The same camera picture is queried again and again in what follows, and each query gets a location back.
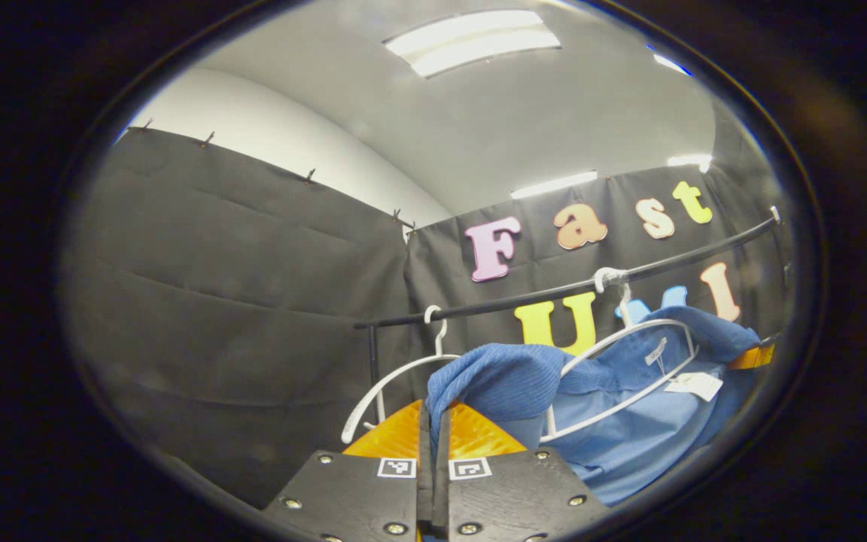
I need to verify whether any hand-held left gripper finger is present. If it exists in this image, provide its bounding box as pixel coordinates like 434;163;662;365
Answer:
433;401;615;542
260;399;434;542

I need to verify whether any blue corduroy jacket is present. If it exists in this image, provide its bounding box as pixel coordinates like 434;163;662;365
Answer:
426;305;765;507

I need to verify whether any small white clothes hanger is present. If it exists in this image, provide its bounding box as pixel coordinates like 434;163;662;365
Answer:
340;305;464;445

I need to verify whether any large white clothes hanger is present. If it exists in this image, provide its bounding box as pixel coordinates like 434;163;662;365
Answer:
539;267;699;443

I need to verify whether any black clothes rack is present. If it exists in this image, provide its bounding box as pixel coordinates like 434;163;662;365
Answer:
353;206;794;388

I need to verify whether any black backdrop cloth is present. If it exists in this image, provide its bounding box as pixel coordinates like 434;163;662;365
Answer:
65;124;792;509

